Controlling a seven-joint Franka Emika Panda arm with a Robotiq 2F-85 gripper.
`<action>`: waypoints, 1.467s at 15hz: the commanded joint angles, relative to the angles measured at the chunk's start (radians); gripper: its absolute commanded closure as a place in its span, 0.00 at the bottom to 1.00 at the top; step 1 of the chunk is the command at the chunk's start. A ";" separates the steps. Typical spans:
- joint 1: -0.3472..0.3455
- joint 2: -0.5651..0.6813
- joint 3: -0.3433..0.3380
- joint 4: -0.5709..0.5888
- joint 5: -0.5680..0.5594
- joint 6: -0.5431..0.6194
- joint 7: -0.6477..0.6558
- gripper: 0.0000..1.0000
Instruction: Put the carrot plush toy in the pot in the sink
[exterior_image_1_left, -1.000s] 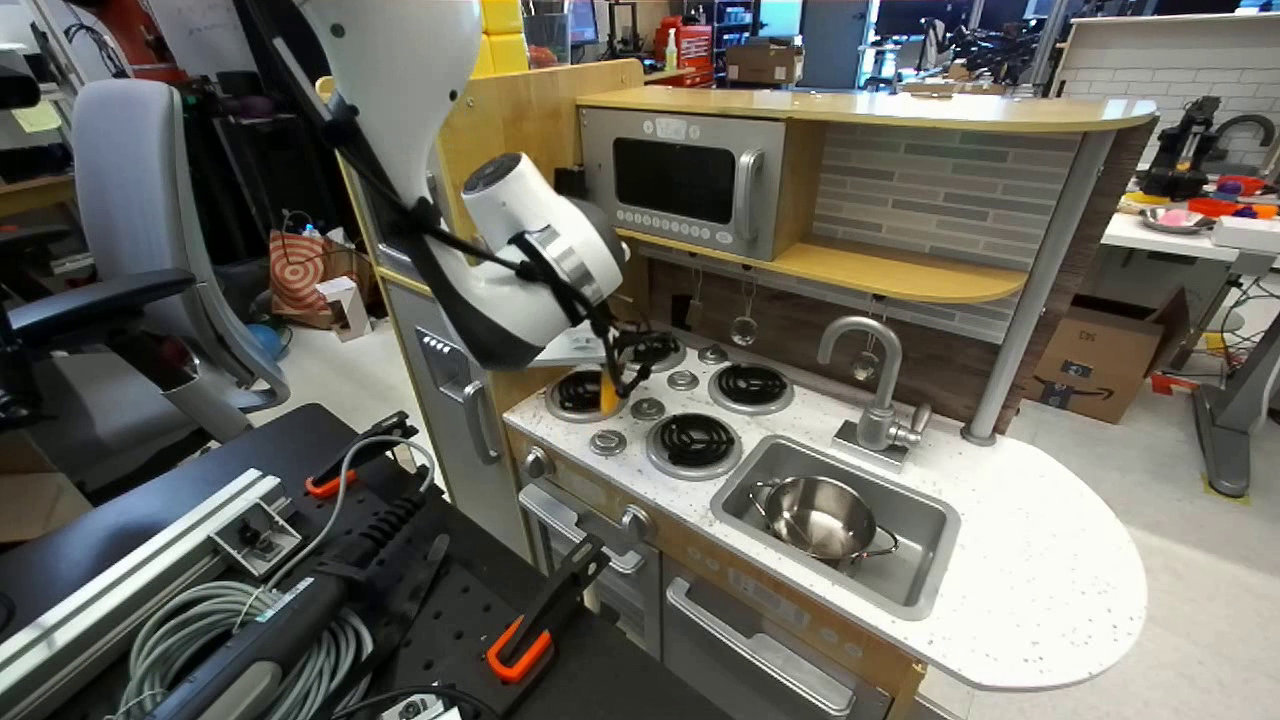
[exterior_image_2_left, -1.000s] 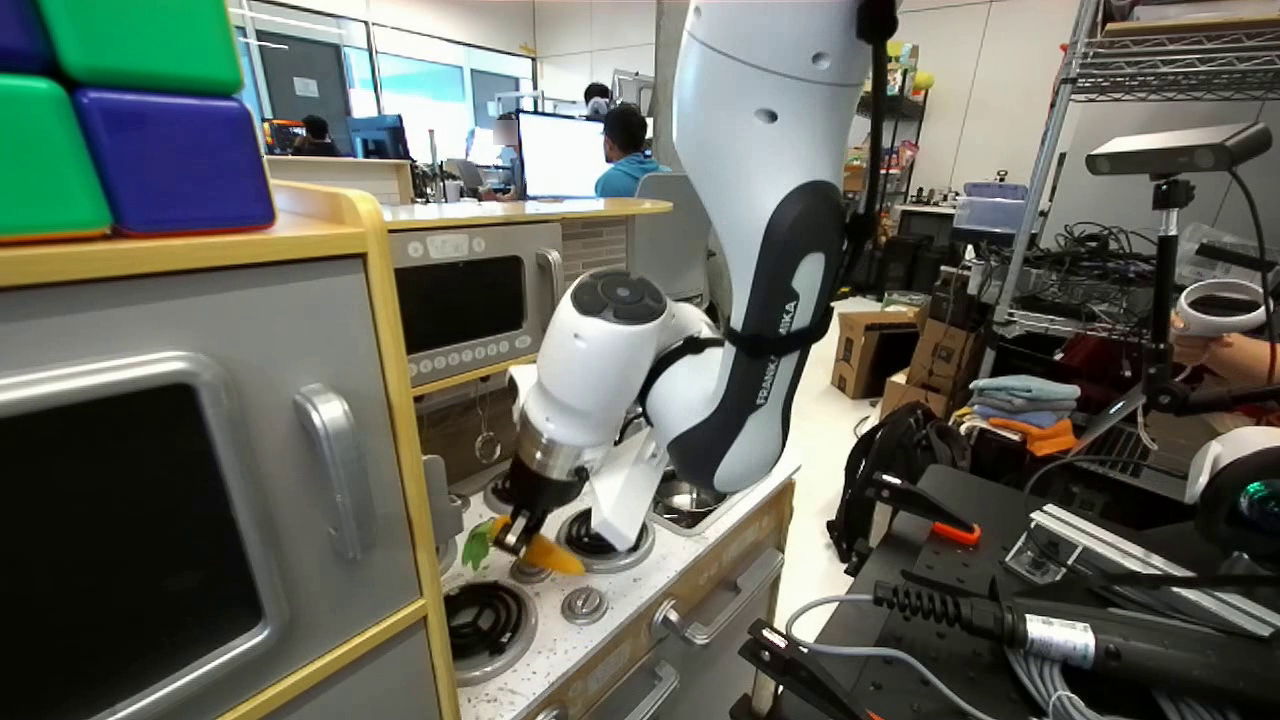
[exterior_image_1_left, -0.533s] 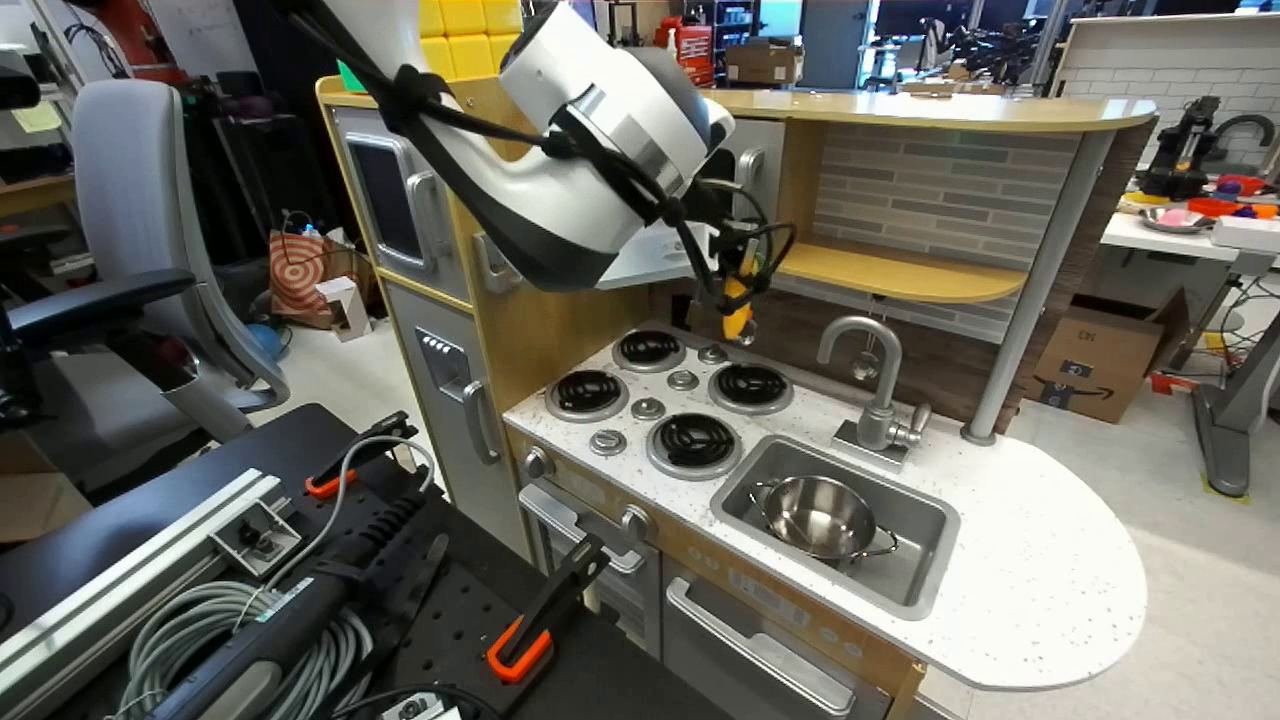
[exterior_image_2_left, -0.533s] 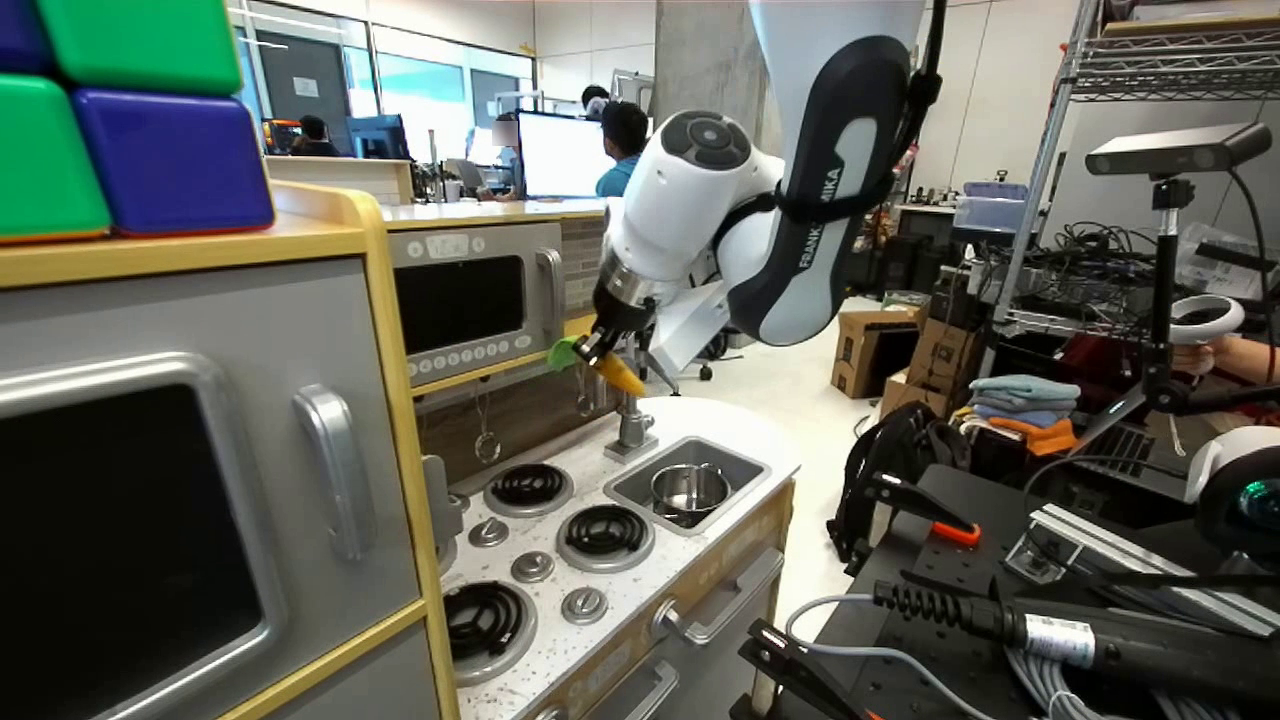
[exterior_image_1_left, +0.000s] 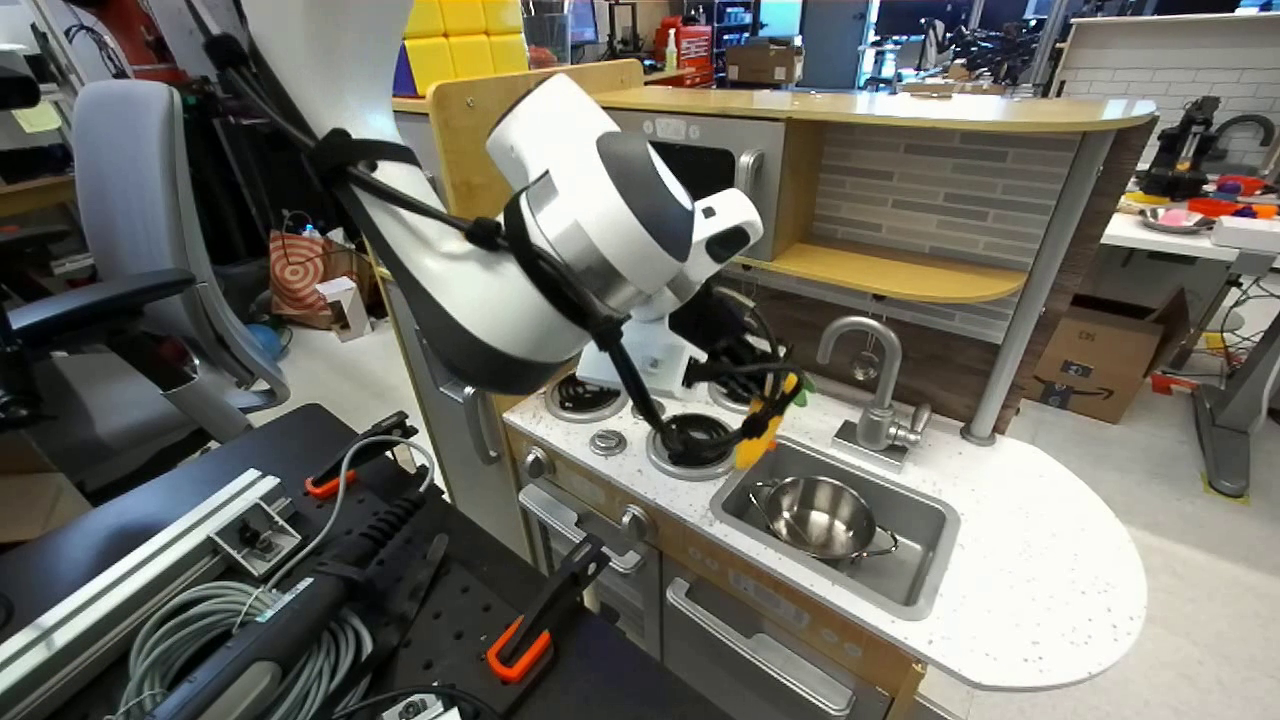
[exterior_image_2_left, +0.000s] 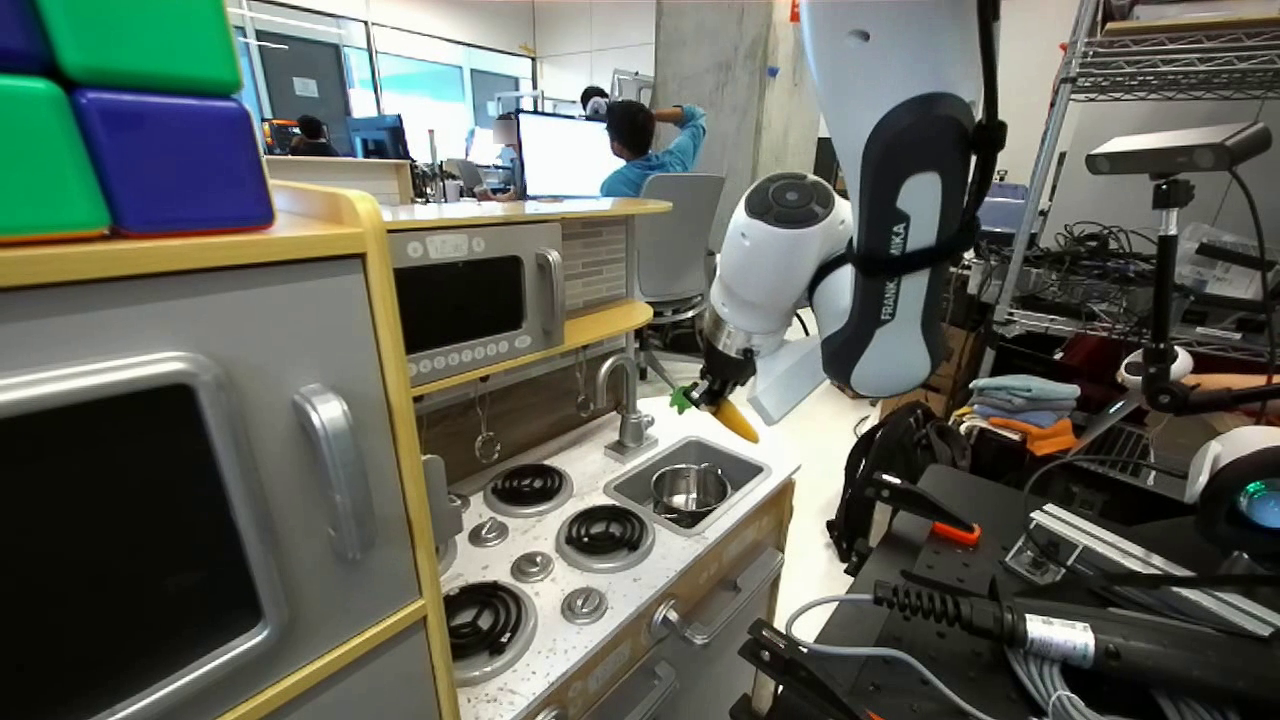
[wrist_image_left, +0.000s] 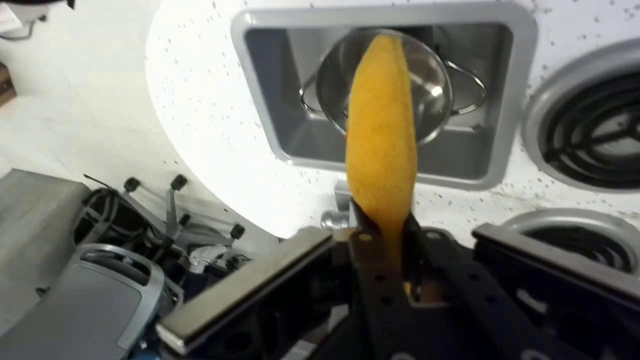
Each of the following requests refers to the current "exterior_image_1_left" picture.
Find red patterned bag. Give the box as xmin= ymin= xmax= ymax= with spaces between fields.
xmin=263 ymin=227 xmax=351 ymax=335

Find black stand leg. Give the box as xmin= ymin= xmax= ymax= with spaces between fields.
xmin=1189 ymin=251 xmax=1280 ymax=505

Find black and red tool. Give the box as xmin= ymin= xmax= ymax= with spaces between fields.
xmin=1137 ymin=93 xmax=1280 ymax=204

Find aluminium extrusion rail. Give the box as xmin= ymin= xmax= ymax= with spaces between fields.
xmin=0 ymin=463 xmax=289 ymax=674

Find black clamp orange handle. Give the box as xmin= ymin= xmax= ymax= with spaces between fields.
xmin=479 ymin=531 xmax=617 ymax=694

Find toy microwave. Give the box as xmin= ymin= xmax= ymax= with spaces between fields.
xmin=603 ymin=114 xmax=790 ymax=294

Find grey office chair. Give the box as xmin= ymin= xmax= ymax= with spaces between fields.
xmin=0 ymin=75 xmax=290 ymax=444

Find open brown cardboard box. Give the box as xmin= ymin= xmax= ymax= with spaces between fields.
xmin=1027 ymin=288 xmax=1191 ymax=429

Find wooden toy kitchen unit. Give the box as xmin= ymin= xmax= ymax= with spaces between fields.
xmin=383 ymin=55 xmax=1161 ymax=720

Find coiled grey cable bundle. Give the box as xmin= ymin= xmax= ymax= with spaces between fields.
xmin=113 ymin=578 xmax=375 ymax=720

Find small black bar clamp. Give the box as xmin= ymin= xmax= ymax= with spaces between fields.
xmin=294 ymin=409 xmax=422 ymax=510

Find silver cabinet bar handle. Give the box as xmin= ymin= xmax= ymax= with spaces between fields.
xmin=658 ymin=573 xmax=854 ymax=712
xmin=517 ymin=444 xmax=657 ymax=553

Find silver toy faucet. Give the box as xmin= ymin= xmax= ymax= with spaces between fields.
xmin=810 ymin=311 xmax=934 ymax=463

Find large colourful puzzle cube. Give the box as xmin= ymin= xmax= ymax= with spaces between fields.
xmin=389 ymin=0 xmax=537 ymax=101

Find orange carrot plush toy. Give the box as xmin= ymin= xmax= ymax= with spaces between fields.
xmin=727 ymin=368 xmax=810 ymax=473

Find small metal mounting plate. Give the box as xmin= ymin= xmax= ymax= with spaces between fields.
xmin=213 ymin=498 xmax=302 ymax=580

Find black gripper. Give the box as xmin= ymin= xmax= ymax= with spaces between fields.
xmin=664 ymin=282 xmax=810 ymax=411

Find large black coil burner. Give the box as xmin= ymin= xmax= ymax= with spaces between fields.
xmin=547 ymin=371 xmax=630 ymax=426
xmin=644 ymin=411 xmax=743 ymax=479

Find white side table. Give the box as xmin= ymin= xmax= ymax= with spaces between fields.
xmin=1097 ymin=196 xmax=1280 ymax=274

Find silver oven door handle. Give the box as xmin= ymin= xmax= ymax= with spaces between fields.
xmin=442 ymin=375 xmax=499 ymax=463

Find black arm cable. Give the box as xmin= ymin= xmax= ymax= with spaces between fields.
xmin=194 ymin=34 xmax=684 ymax=436

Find grey toy sink basin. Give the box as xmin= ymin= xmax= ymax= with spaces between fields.
xmin=706 ymin=436 xmax=965 ymax=623

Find silver microwave handle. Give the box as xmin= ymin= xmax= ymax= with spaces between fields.
xmin=735 ymin=148 xmax=776 ymax=215

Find small steel pot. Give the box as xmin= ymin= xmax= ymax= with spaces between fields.
xmin=743 ymin=473 xmax=900 ymax=573

